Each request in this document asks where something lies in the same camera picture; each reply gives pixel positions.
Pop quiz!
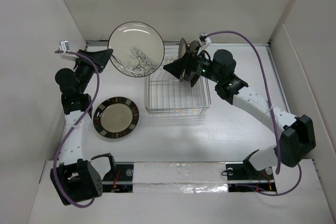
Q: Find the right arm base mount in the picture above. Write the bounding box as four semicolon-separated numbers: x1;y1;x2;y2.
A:
221;163;277;193

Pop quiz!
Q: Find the metal rimmed round plate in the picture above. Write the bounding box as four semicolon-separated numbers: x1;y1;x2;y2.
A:
178;38;189;82

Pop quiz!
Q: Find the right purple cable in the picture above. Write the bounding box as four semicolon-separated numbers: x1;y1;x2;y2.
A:
201;30;302;196

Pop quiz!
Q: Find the cream plate with tree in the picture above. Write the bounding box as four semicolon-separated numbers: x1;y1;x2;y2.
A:
108;22;165;78

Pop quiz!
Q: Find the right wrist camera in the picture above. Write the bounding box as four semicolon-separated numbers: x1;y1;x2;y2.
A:
197;33;212;52

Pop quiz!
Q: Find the grey deer round plate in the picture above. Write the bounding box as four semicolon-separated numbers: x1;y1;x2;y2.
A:
184;40;200;87

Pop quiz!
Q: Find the cream plate checkered rim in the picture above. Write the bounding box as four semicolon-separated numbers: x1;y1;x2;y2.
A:
93;97;140;139

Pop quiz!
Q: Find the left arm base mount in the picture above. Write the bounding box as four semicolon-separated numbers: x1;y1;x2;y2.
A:
102;163;134;193

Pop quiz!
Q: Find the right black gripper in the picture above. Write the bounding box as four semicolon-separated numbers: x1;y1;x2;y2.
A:
163;46;222;84

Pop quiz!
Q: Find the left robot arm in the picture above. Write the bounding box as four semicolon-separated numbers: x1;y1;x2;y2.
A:
50;49;117;208

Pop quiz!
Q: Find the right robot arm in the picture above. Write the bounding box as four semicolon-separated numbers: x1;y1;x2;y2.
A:
163;49;316;178

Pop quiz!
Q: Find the dark floral rectangular plate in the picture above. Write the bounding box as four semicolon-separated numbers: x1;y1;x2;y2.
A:
189;37;207;88

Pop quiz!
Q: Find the wire dish rack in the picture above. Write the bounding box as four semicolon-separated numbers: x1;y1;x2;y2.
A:
144;42;211;116

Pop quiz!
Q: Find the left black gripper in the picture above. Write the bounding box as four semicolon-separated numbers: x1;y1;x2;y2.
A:
73;48;112;93

